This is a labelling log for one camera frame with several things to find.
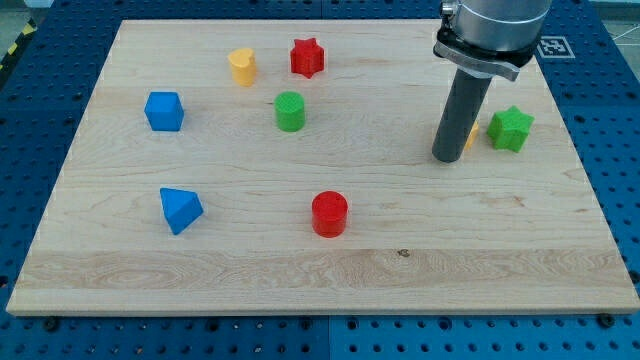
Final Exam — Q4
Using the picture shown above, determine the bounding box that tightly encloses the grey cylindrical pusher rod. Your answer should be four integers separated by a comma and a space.
432, 69, 492, 163

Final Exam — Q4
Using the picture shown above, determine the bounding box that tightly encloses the yellow hexagon block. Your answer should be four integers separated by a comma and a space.
464, 122, 479, 151

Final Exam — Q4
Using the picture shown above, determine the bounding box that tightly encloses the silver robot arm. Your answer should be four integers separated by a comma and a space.
432, 0, 551, 163

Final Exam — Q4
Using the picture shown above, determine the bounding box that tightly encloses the green star block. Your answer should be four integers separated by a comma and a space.
487, 106, 535, 153

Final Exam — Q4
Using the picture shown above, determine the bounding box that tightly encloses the white fiducial marker tag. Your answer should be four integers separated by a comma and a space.
537, 35, 575, 59

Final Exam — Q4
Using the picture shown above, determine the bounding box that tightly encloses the red star block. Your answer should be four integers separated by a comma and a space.
290, 38, 325, 79

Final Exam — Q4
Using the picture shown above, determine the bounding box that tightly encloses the green cylinder block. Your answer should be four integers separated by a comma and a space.
274, 91, 306, 132

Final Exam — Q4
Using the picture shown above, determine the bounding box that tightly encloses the red cylinder block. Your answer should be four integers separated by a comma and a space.
311, 191, 349, 238

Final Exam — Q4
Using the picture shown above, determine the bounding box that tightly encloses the yellow heart block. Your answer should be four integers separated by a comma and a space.
227, 48, 257, 87

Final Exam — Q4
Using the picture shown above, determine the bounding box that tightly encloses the wooden board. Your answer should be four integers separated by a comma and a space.
7, 20, 639, 316

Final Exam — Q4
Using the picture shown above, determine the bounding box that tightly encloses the blue cube block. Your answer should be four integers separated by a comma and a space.
144, 91, 184, 132

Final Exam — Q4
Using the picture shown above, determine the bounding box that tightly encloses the blue triangular prism block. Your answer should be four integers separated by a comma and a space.
159, 187, 204, 235

